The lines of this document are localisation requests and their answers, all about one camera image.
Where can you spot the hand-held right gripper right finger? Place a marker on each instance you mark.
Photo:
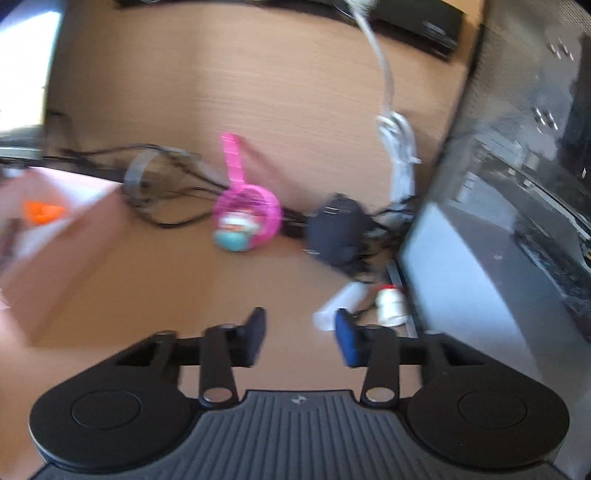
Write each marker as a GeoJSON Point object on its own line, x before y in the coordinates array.
{"type": "Point", "coordinates": [347, 341]}

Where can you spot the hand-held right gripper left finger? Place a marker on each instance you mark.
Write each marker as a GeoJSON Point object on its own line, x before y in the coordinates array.
{"type": "Point", "coordinates": [257, 337]}

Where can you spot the white tube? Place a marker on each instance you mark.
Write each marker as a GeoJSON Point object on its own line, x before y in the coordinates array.
{"type": "Point", "coordinates": [339, 304]}

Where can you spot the small white bottle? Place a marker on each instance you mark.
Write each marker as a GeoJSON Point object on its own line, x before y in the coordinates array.
{"type": "Point", "coordinates": [392, 307]}

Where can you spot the teal egg toy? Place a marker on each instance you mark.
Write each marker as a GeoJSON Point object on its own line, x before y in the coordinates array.
{"type": "Point", "coordinates": [233, 237]}

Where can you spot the black plush toy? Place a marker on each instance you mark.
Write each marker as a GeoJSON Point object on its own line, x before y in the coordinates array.
{"type": "Point", "coordinates": [337, 230]}

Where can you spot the pink toy net scoop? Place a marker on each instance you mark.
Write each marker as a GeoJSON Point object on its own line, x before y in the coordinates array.
{"type": "Point", "coordinates": [231, 161]}

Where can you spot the pink cardboard box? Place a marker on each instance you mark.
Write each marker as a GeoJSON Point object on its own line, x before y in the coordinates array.
{"type": "Point", "coordinates": [69, 277]}

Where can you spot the orange silicone piece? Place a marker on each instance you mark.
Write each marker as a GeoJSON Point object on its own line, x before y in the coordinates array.
{"type": "Point", "coordinates": [41, 213]}

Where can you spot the wooden desktop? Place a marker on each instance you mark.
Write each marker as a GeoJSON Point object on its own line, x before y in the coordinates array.
{"type": "Point", "coordinates": [277, 115]}

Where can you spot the black flat device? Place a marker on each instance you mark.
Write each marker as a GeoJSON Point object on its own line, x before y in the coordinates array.
{"type": "Point", "coordinates": [415, 23]}

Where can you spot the black curved monitor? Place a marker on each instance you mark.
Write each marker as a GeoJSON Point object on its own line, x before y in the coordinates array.
{"type": "Point", "coordinates": [27, 69]}

